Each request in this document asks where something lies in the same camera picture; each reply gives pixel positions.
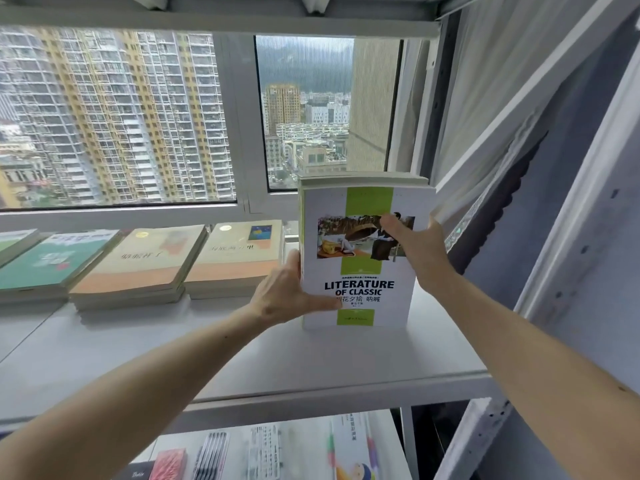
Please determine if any person's right hand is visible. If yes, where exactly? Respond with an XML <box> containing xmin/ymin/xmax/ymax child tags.
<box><xmin>379</xmin><ymin>213</ymin><xmax>454</xmax><ymax>295</ymax></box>

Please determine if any person's left hand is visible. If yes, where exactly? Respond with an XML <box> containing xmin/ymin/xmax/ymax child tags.
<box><xmin>248</xmin><ymin>249</ymin><xmax>344</xmax><ymax>325</ymax></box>

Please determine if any cream orange blue-picture books stack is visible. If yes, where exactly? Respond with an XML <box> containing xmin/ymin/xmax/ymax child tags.
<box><xmin>183</xmin><ymin>219</ymin><xmax>285</xmax><ymax>299</ymax></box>

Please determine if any white green stripe books stack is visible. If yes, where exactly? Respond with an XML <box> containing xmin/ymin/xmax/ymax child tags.
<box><xmin>298</xmin><ymin>172</ymin><xmax>437</xmax><ymax>331</ymax></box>

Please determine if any white metal shelf rack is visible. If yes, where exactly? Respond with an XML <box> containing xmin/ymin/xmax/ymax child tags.
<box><xmin>0</xmin><ymin>0</ymin><xmax>640</xmax><ymax>480</ymax></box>

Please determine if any cream orange cover books stack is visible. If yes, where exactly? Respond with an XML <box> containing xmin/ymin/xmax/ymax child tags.
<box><xmin>69</xmin><ymin>224</ymin><xmax>209</xmax><ymax>311</ymax></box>

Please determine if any teal cover books stack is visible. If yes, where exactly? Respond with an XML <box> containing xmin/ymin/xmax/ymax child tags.
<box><xmin>0</xmin><ymin>229</ymin><xmax>121</xmax><ymax>304</ymax></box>

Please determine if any green cover books stack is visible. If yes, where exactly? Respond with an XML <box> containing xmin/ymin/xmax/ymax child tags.
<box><xmin>0</xmin><ymin>228</ymin><xmax>41</xmax><ymax>268</ymax></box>

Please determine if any person's right forearm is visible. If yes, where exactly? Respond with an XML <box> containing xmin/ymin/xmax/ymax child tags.
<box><xmin>425</xmin><ymin>272</ymin><xmax>640</xmax><ymax>480</ymax></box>

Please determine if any person's left forearm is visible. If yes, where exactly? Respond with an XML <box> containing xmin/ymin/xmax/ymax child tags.
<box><xmin>0</xmin><ymin>307</ymin><xmax>273</xmax><ymax>480</ymax></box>

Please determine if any low tan office building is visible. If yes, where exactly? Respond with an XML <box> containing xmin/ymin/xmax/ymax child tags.
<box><xmin>295</xmin><ymin>144</ymin><xmax>349</xmax><ymax>177</ymax></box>

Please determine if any white printed paper card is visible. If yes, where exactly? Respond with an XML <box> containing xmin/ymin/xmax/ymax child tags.
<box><xmin>247</xmin><ymin>425</ymin><xmax>282</xmax><ymax>480</ymax></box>

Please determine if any beige high-rise building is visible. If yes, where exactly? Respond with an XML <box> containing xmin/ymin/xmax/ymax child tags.
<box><xmin>345</xmin><ymin>38</ymin><xmax>401</xmax><ymax>173</ymax></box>

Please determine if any colourful printed booklet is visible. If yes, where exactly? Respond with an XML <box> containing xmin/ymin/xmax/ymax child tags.
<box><xmin>327</xmin><ymin>413</ymin><xmax>379</xmax><ymax>480</ymax></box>

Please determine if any clear pack of pens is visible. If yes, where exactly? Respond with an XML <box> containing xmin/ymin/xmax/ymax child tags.
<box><xmin>192</xmin><ymin>432</ymin><xmax>231</xmax><ymax>480</ymax></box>

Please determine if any grey hanging fabric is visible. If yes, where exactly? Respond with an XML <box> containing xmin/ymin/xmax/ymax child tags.
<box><xmin>429</xmin><ymin>0</ymin><xmax>606</xmax><ymax>275</ymax></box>

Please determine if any pink eraser pack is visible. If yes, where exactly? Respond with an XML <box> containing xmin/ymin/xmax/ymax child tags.
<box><xmin>149</xmin><ymin>448</ymin><xmax>189</xmax><ymax>480</ymax></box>

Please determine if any dark grey notebook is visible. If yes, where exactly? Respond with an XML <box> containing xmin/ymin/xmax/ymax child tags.
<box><xmin>112</xmin><ymin>462</ymin><xmax>156</xmax><ymax>480</ymax></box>

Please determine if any green mountain ridge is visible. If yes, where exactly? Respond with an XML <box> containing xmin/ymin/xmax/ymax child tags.
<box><xmin>256</xmin><ymin>37</ymin><xmax>355</xmax><ymax>95</ymax></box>

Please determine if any white yellow apartment tower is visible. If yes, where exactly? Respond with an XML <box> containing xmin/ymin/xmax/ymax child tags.
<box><xmin>0</xmin><ymin>27</ymin><xmax>237</xmax><ymax>208</ymax></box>

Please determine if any white window frame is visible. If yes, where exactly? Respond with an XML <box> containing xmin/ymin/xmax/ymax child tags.
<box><xmin>0</xmin><ymin>24</ymin><xmax>441</xmax><ymax>233</ymax></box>

